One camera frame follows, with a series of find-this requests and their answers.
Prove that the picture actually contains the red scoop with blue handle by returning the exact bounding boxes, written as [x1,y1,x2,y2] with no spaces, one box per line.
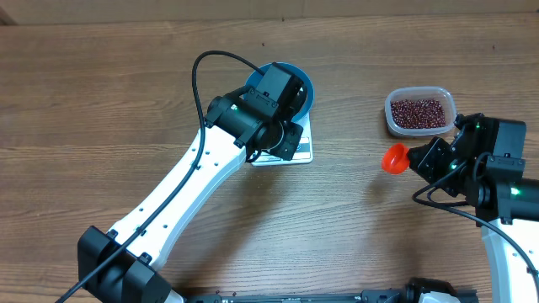
[381,143,410,174]

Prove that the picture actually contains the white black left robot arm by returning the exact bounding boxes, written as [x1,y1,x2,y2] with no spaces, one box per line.
[77,93,254,303]

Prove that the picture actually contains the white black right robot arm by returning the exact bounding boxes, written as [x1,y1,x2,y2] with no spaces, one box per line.
[407,114,538,302]

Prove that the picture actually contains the white digital kitchen scale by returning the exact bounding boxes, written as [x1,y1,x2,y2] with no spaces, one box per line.
[252,114,314,167]

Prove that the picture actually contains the blue plastic bowl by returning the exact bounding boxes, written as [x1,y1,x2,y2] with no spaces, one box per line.
[245,61,315,123]

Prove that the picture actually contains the red adzuki beans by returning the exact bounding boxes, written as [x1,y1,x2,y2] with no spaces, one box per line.
[390,98,446,129]

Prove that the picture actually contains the clear plastic food container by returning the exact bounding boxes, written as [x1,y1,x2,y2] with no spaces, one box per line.
[384,86,457,137]

